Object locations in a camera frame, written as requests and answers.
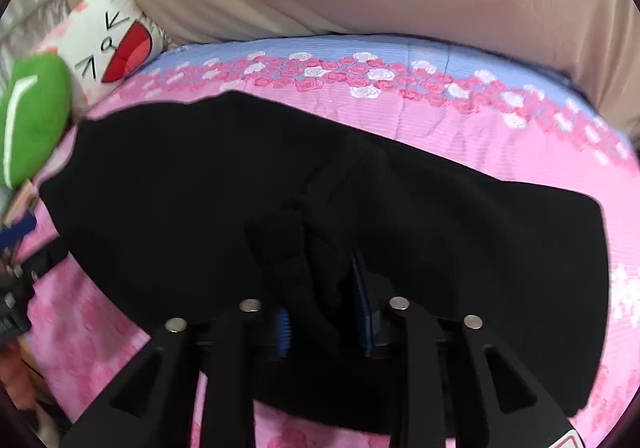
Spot black pants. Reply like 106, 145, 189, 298
37, 90, 611, 434

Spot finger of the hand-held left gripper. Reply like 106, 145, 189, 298
15, 245, 69, 289
0, 215, 39, 251

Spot cartoon face pillow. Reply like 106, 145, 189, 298
30, 0, 173, 103

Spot pink floral bed sheet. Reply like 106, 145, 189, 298
25, 35, 640, 448

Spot green plush toy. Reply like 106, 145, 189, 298
0, 54, 73, 189

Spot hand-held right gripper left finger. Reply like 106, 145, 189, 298
60, 299, 293, 448

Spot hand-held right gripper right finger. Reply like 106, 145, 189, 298
349, 252, 577, 448

